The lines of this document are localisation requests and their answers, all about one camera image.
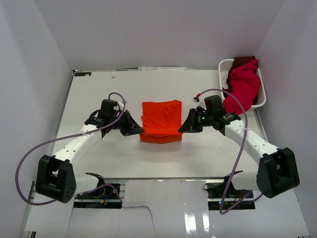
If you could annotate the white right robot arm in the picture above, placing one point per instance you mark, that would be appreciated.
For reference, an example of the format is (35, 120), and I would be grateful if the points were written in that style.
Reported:
(277, 170)

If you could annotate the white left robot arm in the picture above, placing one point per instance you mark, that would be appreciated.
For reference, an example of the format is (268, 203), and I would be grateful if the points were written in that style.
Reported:
(57, 175)

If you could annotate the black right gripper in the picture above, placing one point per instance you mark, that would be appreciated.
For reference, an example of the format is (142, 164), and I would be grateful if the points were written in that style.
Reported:
(190, 125)

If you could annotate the printed paper strip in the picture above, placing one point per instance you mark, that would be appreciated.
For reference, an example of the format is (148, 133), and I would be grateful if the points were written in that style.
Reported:
(160, 68)

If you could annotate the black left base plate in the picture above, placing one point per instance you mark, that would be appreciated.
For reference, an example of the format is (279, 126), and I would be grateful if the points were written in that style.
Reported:
(104, 198)

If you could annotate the orange t shirt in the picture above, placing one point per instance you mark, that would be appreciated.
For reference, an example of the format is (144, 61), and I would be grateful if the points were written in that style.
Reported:
(161, 122)

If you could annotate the crimson red t shirt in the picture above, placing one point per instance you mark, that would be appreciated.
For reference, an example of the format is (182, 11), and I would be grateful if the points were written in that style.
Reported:
(244, 85)

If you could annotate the white perforated plastic basket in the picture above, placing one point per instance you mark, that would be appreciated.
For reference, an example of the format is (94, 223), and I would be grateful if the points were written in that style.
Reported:
(223, 69)

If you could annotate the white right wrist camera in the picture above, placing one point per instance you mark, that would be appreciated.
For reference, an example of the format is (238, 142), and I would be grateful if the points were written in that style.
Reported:
(197, 99)

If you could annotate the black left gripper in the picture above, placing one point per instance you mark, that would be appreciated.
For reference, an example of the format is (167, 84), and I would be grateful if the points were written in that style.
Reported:
(134, 128)

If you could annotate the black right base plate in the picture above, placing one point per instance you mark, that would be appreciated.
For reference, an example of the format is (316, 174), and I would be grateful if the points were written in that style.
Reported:
(215, 191)

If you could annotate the black label sticker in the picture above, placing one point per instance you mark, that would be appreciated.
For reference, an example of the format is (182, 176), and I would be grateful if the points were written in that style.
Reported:
(82, 74)

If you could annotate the dark maroon t shirt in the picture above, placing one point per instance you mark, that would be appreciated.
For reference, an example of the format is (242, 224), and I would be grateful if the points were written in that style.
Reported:
(240, 61)

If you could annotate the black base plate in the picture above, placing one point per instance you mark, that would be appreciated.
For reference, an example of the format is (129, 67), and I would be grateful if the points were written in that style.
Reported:
(215, 191)
(104, 198)

